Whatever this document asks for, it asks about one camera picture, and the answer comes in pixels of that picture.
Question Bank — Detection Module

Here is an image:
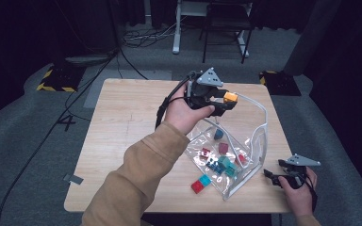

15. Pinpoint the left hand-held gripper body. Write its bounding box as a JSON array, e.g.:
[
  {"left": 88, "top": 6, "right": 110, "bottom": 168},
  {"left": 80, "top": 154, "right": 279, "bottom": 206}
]
[{"left": 186, "top": 67, "right": 224, "bottom": 111}]

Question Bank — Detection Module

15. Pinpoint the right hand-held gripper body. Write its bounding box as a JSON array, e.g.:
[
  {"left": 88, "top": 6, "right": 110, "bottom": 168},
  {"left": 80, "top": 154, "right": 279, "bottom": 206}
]
[{"left": 277, "top": 153, "right": 322, "bottom": 190}]

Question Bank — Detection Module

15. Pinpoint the orange toy block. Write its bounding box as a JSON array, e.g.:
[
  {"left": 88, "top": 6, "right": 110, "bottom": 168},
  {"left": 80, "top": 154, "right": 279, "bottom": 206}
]
[{"left": 222, "top": 91, "right": 239, "bottom": 104}]

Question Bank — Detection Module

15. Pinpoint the clear plastic zipper bag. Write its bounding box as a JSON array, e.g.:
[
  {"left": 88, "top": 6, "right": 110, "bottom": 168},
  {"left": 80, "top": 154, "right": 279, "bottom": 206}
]
[{"left": 183, "top": 91, "right": 270, "bottom": 202}]

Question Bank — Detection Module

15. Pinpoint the teal toy block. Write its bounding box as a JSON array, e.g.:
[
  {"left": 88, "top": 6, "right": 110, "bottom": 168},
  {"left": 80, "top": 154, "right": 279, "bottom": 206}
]
[
  {"left": 217, "top": 155, "right": 232, "bottom": 168},
  {"left": 224, "top": 163, "right": 239, "bottom": 177}
]

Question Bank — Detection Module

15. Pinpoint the long dark blue toy block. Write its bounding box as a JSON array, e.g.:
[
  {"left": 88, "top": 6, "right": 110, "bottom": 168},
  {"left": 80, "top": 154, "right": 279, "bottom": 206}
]
[{"left": 206, "top": 158, "right": 224, "bottom": 174}]

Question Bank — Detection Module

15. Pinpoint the person's right hand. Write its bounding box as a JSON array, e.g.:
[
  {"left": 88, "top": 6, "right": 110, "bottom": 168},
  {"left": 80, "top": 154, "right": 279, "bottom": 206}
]
[{"left": 277, "top": 167, "right": 319, "bottom": 218}]

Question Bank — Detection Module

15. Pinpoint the person's left hand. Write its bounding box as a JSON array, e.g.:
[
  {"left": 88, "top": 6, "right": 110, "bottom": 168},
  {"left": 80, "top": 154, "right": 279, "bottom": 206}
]
[{"left": 163, "top": 81, "right": 217, "bottom": 137}]

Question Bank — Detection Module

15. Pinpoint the light blue toy block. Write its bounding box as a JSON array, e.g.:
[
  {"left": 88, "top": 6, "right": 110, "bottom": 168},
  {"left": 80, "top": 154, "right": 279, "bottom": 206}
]
[{"left": 198, "top": 173, "right": 212, "bottom": 187}]

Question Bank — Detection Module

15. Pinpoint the bright red toy block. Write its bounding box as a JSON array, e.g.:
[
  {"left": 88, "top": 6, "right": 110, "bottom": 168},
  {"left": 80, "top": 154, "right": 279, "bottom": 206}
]
[{"left": 190, "top": 180, "right": 206, "bottom": 195}]

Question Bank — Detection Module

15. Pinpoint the black chair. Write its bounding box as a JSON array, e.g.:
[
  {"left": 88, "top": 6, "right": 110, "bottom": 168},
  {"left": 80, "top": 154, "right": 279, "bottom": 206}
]
[{"left": 198, "top": 0, "right": 255, "bottom": 65}]

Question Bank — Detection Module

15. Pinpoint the grey curtain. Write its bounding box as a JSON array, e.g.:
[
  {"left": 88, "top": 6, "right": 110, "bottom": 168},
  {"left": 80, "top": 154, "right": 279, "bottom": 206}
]
[{"left": 282, "top": 0, "right": 342, "bottom": 76}]

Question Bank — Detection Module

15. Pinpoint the grey tape piece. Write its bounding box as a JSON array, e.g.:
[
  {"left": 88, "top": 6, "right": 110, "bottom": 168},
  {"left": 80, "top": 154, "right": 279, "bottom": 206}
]
[{"left": 62, "top": 173, "right": 85, "bottom": 186}]

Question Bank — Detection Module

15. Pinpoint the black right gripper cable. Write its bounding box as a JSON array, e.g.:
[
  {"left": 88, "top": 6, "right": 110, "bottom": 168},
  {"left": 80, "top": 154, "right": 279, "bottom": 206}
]
[{"left": 304, "top": 175, "right": 320, "bottom": 211}]

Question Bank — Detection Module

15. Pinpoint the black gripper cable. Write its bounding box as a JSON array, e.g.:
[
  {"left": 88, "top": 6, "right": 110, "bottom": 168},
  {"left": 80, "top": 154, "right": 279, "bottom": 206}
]
[
  {"left": 155, "top": 71, "right": 199, "bottom": 130},
  {"left": 304, "top": 175, "right": 320, "bottom": 211}
]

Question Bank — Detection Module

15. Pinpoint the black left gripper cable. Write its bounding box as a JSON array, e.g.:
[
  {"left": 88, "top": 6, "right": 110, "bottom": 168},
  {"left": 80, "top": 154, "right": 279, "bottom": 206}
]
[{"left": 155, "top": 71, "right": 199, "bottom": 130}]

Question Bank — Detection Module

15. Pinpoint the black yellow striped base plate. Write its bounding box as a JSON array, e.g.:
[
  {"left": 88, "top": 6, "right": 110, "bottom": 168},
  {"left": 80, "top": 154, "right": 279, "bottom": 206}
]
[
  {"left": 36, "top": 62, "right": 87, "bottom": 93},
  {"left": 258, "top": 70, "right": 302, "bottom": 97}
]

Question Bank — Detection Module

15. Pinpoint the white desk frame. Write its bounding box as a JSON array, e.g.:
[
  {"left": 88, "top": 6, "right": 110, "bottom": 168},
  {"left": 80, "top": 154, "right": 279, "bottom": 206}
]
[{"left": 172, "top": 0, "right": 253, "bottom": 59}]

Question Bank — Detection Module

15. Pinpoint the bundle of floor cables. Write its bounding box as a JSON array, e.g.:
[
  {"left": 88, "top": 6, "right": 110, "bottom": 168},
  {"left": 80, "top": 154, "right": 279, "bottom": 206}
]
[{"left": 119, "top": 17, "right": 185, "bottom": 50}]

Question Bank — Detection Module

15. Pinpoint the long black floor cable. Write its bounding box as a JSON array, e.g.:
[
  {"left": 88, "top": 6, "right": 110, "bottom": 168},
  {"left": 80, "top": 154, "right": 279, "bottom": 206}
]
[{"left": 0, "top": 46, "right": 122, "bottom": 226}]

